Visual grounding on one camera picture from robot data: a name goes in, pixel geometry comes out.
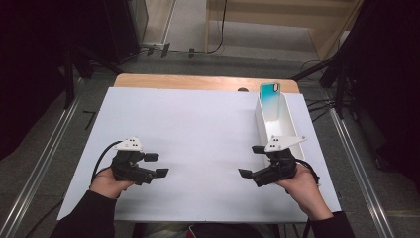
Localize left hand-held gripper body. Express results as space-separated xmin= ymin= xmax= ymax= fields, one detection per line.
xmin=110 ymin=136 xmax=157 ymax=186

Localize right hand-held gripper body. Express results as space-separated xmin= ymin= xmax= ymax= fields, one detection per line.
xmin=252 ymin=134 xmax=307 ymax=188

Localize white plastic bin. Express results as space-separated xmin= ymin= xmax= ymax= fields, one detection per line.
xmin=254 ymin=90 xmax=305 ymax=168

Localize person's left hand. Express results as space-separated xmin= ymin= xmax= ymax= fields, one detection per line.
xmin=89 ymin=168 xmax=135 ymax=200

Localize person's right hand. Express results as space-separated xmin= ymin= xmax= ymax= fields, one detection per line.
xmin=276 ymin=163 xmax=334 ymax=221

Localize white board mat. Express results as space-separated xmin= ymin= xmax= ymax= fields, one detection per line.
xmin=56 ymin=86 xmax=345 ymax=223

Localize wooden table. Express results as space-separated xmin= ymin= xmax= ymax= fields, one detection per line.
xmin=113 ymin=72 xmax=301 ymax=94

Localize black metal stand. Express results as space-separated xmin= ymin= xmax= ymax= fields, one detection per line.
xmin=290 ymin=56 xmax=351 ymax=120
xmin=62 ymin=46 xmax=123 ymax=110

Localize black cabinet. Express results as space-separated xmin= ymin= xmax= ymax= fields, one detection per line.
xmin=102 ymin=0 xmax=150 ymax=65

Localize light wooden shelf unit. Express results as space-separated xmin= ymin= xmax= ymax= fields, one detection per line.
xmin=204 ymin=0 xmax=365 ymax=62

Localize dark curtain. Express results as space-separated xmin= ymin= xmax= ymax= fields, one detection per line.
xmin=340 ymin=0 xmax=420 ymax=191
xmin=0 ymin=0 xmax=110 ymax=162

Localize left hand-held gripper cable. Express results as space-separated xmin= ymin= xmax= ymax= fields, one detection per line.
xmin=24 ymin=140 xmax=124 ymax=238

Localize hand-held gripper cable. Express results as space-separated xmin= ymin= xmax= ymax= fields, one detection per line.
xmin=295 ymin=158 xmax=321 ymax=187
xmin=24 ymin=140 xmax=124 ymax=238

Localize right hand-held gripper cable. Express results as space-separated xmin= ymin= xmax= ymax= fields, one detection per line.
xmin=295 ymin=158 xmax=321 ymax=187

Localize black floor cables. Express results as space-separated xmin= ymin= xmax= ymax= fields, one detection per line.
xmin=305 ymin=97 xmax=341 ymax=123

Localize metal floor rail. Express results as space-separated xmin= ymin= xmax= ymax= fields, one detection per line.
xmin=0 ymin=95 xmax=82 ymax=238
xmin=330 ymin=108 xmax=395 ymax=238

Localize black hanging cable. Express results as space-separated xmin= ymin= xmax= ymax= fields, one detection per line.
xmin=207 ymin=0 xmax=229 ymax=55

